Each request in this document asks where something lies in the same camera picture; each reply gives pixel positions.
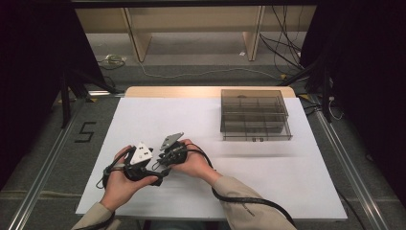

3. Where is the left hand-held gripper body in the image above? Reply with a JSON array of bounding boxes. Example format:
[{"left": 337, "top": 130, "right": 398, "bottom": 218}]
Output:
[{"left": 124, "top": 142, "right": 158, "bottom": 182}]

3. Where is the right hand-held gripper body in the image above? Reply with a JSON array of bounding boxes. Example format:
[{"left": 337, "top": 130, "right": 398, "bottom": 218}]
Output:
[{"left": 159, "top": 131, "right": 190, "bottom": 167}]

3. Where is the smoky plastic drawer box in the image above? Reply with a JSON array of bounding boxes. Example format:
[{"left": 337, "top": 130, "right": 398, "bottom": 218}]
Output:
[{"left": 219, "top": 88, "right": 290, "bottom": 133}]

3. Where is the person's right hand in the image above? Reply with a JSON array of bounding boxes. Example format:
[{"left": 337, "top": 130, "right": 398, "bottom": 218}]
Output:
[{"left": 170, "top": 138, "right": 223, "bottom": 186}]

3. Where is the person's left hand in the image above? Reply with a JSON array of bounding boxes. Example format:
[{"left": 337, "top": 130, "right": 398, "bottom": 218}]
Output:
[{"left": 100, "top": 145, "right": 159, "bottom": 213}]

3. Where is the white board sheet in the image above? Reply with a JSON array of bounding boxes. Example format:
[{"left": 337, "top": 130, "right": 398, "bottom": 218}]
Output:
[{"left": 75, "top": 97, "right": 349, "bottom": 221}]

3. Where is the black metal stand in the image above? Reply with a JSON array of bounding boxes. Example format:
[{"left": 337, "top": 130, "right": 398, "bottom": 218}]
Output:
[
  {"left": 59, "top": 68, "right": 118, "bottom": 128},
  {"left": 279, "top": 57, "right": 333, "bottom": 124}
]

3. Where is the black curtain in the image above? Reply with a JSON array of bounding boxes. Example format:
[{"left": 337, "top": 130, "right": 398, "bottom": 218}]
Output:
[
  {"left": 300, "top": 0, "right": 406, "bottom": 209},
  {"left": 0, "top": 0, "right": 106, "bottom": 193}
]

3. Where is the beige wooden desk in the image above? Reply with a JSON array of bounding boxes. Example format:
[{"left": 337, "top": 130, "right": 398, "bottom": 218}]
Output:
[{"left": 75, "top": 6, "right": 318, "bottom": 62}]

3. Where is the black overhead bar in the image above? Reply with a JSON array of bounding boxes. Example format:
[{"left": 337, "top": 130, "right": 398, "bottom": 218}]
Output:
[{"left": 70, "top": 0, "right": 320, "bottom": 9}]

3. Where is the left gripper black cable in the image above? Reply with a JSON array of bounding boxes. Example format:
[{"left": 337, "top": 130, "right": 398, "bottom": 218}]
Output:
[{"left": 70, "top": 146, "right": 137, "bottom": 230}]

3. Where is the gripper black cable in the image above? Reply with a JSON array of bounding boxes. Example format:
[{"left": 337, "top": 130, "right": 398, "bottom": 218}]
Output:
[
  {"left": 70, "top": 146, "right": 137, "bottom": 230},
  {"left": 183, "top": 143, "right": 298, "bottom": 229}
]

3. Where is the short aluminium rail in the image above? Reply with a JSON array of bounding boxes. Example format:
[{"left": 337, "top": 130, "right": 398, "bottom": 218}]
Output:
[{"left": 87, "top": 90, "right": 126, "bottom": 98}]

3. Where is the long white floor cable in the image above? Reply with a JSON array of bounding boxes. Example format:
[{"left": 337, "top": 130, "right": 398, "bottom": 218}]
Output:
[{"left": 137, "top": 60, "right": 285, "bottom": 80}]

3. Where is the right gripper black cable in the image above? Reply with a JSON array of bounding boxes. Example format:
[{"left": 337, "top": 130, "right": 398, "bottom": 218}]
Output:
[{"left": 183, "top": 143, "right": 298, "bottom": 229}]

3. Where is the coiled pale cable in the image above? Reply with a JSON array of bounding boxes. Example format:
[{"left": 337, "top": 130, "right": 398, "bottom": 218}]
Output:
[{"left": 97, "top": 54, "right": 128, "bottom": 71}]

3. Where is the long aluminium rail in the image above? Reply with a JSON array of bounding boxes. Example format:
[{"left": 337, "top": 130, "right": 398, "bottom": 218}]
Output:
[
  {"left": 307, "top": 95, "right": 391, "bottom": 230},
  {"left": 8, "top": 95, "right": 89, "bottom": 230}
]

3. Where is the black floor cable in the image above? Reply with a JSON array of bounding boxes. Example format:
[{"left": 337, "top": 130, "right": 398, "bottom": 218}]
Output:
[{"left": 301, "top": 103, "right": 322, "bottom": 117}]

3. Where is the bundle of black cables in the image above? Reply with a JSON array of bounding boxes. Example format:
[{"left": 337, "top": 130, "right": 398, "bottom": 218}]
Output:
[{"left": 259, "top": 5, "right": 305, "bottom": 71}]

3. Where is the short white cable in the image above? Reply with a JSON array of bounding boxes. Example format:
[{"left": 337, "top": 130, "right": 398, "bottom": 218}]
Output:
[{"left": 328, "top": 97, "right": 345, "bottom": 122}]

